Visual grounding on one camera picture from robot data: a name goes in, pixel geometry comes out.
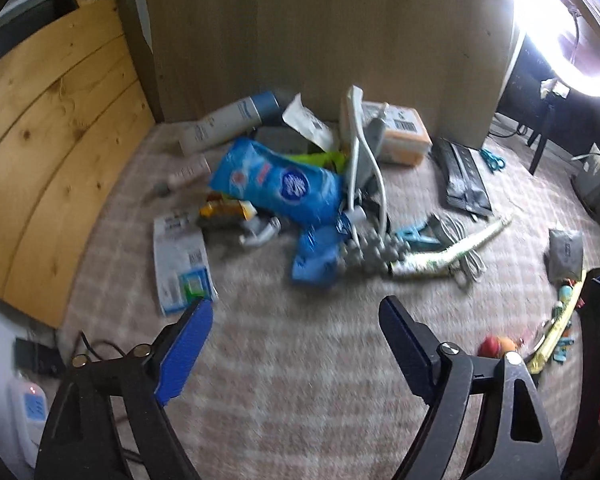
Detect black flat pouch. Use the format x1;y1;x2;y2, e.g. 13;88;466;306
432;138;493;217

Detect orange toy figure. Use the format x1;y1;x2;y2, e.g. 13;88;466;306
480;335;521;359

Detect checked beige rug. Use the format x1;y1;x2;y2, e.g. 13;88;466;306
55;120;600;480

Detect light wood cabinet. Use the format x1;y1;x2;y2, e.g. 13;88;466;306
122;0;521;151

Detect white blue lotion bottle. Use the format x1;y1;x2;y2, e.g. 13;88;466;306
179;91;281;156

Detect small colourful toy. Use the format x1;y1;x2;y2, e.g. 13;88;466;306
555;282;578;311

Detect white paper receipt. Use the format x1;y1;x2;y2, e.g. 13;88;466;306
281;92;336;153

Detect small blue packet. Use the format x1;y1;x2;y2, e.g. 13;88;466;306
291;225;346;288

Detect black power adapter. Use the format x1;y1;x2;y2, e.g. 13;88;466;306
14;338;66;376

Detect blue wet wipes pack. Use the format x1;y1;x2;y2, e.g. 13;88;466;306
209;137;346;226

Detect orange tissue pack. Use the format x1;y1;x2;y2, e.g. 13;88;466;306
362;101;433;167

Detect green packet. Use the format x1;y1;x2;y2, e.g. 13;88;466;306
287;151;348;171

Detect black cable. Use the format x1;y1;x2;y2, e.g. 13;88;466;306
77;330;131;361

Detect grey blister pack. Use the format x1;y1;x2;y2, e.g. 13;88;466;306
342;232;411;273

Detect white ring light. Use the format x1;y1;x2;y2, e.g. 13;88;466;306
510;0;600;98

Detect grey pouch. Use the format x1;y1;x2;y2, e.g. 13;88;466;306
545;228;585;281

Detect pine wood board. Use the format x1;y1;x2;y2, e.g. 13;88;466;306
0;0;156;328

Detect small yellow packet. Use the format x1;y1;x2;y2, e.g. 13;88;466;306
200;199;256;221

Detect black light stand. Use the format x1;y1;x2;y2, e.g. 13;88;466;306
527;80;563;176

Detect blue scissors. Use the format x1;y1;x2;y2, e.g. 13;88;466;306
480;147;507;171

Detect white card package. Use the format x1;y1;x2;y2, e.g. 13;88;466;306
152;212;218;317

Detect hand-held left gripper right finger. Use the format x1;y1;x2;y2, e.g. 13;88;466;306
378;296;563;480

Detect curved wooden strip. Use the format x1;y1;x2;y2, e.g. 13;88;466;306
527;270;588;373

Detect white plastic device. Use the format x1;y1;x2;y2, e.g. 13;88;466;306
7;375;51;466

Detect light blue clothespin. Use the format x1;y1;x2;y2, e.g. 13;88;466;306
395;225;448;251

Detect green white toothpaste tube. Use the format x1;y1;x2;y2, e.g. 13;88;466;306
387;215;513;278

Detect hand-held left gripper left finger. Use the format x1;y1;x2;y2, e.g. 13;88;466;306
39;297;214;480

